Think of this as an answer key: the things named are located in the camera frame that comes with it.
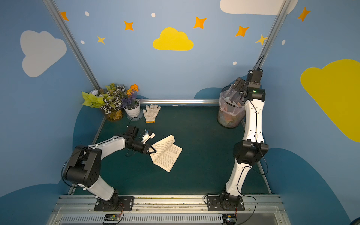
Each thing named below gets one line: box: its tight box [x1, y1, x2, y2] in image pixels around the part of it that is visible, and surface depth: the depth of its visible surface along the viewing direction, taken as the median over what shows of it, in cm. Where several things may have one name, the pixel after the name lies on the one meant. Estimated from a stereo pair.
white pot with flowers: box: [121, 83, 141, 119], surface depth 109 cm
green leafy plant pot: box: [81, 82, 126, 122], surface depth 95 cm
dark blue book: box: [149, 134, 183, 173], surface depth 92 cm
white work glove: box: [142, 104, 162, 124], surface depth 120 cm
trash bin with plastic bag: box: [217, 89, 247, 128], surface depth 97 cm
